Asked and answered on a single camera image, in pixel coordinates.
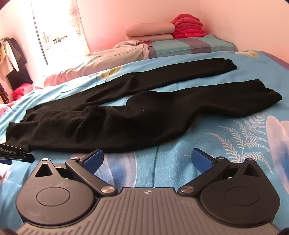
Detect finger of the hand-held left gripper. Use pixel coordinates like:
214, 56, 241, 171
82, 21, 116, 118
0, 152, 35, 166

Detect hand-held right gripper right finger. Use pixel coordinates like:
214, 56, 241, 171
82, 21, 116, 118
177, 148, 260, 196

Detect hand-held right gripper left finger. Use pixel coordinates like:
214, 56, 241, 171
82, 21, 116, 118
34, 149, 118, 196

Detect black pants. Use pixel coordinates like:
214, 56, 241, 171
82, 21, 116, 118
6, 57, 282, 153

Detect blue floral bed sheet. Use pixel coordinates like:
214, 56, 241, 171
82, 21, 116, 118
0, 50, 289, 229

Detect red cloth pile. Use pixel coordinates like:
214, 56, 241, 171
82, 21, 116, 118
12, 82, 35, 100

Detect pale floral quilt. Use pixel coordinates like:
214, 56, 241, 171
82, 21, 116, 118
43, 42, 150, 87

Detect striped blue folded blanket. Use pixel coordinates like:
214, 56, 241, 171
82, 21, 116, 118
148, 34, 238, 59

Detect bright window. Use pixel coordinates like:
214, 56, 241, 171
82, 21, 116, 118
32, 0, 89, 66

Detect floral curtain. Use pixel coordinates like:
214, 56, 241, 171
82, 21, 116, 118
67, 0, 91, 52

